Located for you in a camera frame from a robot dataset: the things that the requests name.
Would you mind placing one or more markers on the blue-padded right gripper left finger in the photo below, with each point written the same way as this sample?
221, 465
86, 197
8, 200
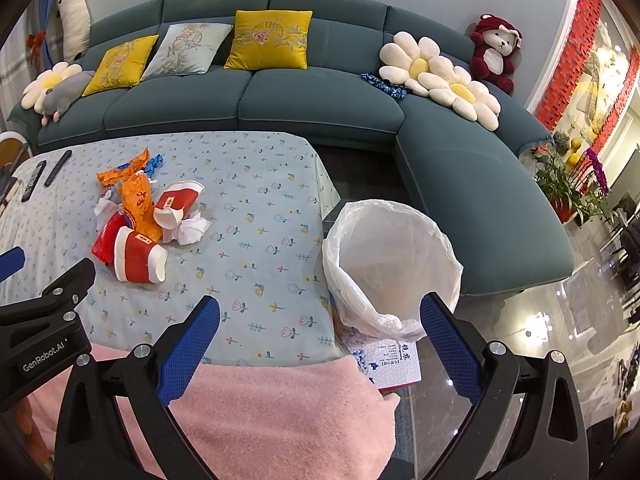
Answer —
92, 441

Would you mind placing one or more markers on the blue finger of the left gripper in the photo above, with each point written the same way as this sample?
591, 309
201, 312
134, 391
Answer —
11, 262

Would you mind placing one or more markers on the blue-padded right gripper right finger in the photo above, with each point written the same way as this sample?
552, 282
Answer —
549, 438

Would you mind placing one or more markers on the red white paper cup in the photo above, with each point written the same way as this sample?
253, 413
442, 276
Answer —
137, 259

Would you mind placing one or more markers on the orange plastic snack bag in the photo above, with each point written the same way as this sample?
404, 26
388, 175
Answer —
138, 206

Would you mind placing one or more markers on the blue measuring tape bundle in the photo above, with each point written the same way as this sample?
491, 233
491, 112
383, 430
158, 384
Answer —
152, 165

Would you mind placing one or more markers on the white tissue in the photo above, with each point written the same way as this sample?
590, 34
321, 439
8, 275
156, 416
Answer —
189, 230

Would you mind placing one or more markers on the white trash bin with bag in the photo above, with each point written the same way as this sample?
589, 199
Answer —
380, 258

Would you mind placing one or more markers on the black remote control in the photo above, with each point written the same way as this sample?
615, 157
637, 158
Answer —
33, 180
57, 168

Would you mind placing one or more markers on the round wooden side table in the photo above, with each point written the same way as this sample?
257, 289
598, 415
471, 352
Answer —
14, 149

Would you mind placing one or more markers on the orange snack wrapper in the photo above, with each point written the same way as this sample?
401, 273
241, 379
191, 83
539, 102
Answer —
124, 171

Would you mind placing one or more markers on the floral light blue tablecloth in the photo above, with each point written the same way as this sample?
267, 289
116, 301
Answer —
266, 194

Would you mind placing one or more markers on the small daisy cushion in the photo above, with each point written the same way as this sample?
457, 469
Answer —
35, 91

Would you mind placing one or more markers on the grey mouse plush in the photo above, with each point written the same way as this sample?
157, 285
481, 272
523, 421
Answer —
58, 100

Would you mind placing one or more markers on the blue white printed box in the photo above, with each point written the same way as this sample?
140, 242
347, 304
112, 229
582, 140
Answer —
387, 363

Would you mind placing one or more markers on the small yellow embroidered cushion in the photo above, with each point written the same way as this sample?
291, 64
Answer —
122, 66

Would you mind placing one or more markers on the potted orchid plants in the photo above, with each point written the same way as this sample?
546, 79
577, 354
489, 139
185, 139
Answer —
575, 187

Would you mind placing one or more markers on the blue curtain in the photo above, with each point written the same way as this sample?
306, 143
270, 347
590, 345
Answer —
44, 13

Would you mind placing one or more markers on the white long plush toy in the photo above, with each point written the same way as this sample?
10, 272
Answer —
76, 23

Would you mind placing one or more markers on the pale blue floral cushion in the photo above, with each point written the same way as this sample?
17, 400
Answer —
187, 49

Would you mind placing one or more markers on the teal sectional sofa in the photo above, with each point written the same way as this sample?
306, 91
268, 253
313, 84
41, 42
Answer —
470, 181

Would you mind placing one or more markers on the large yellow embroidered cushion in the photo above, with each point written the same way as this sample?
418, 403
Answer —
268, 39

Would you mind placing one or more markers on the right daisy flower cushion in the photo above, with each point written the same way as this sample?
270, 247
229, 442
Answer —
453, 87

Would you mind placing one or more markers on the daisy flower cushion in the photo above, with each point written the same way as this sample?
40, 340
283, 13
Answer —
453, 87
415, 65

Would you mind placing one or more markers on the blue patterned cloth on sofa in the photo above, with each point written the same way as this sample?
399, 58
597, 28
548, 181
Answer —
396, 91

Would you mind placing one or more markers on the left daisy flower cushion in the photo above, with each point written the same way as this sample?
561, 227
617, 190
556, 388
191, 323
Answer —
415, 65

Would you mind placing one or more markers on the red white teddy bear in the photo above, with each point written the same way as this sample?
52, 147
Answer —
496, 41

